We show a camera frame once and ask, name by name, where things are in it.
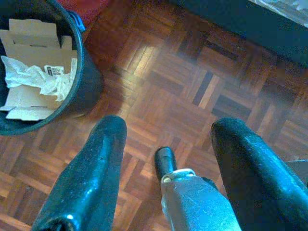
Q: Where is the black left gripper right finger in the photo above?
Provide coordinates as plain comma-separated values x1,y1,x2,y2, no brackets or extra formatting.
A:
210,117,308,231

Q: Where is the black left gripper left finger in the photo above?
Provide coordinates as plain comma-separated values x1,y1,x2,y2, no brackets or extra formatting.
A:
31,115,128,231

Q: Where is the silver robot leg black foot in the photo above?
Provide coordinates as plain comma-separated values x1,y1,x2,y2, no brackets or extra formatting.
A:
154,146,241,231

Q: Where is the black round waste bin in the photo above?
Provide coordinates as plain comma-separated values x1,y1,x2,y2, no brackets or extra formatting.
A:
0,0,103,136

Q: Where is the crumpled white paper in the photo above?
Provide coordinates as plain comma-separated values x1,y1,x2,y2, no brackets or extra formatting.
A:
1,55,72,102

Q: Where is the flattened brown cardboard box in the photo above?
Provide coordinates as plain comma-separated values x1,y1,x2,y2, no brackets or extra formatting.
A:
0,18,78,121

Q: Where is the dark bed base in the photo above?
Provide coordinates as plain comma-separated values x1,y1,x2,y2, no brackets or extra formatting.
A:
168,0,308,70

